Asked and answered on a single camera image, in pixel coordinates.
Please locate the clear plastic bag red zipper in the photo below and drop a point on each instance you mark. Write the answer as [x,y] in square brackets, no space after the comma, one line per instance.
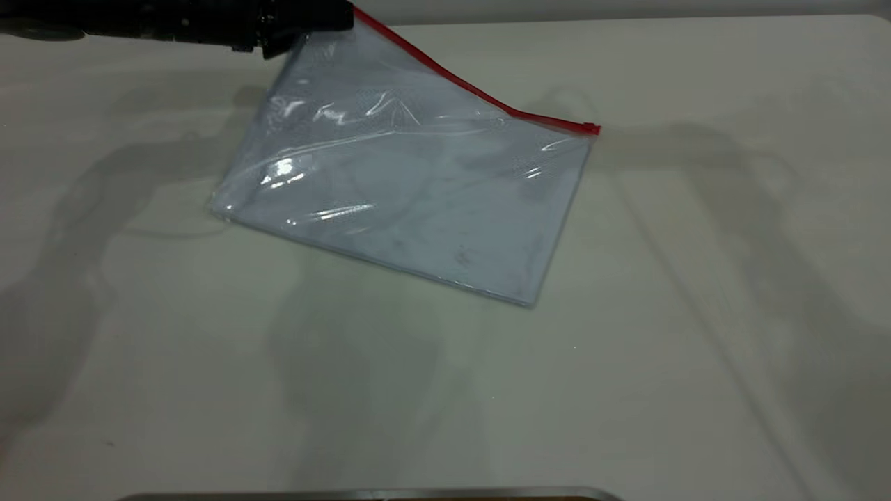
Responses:
[418,181]

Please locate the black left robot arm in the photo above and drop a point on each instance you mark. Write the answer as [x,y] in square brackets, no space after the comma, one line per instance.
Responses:
[125,17]

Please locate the red zipper slider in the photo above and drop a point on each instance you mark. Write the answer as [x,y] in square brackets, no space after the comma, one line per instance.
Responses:
[592,128]

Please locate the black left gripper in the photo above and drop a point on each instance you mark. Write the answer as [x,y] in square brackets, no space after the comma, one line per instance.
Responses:
[268,19]

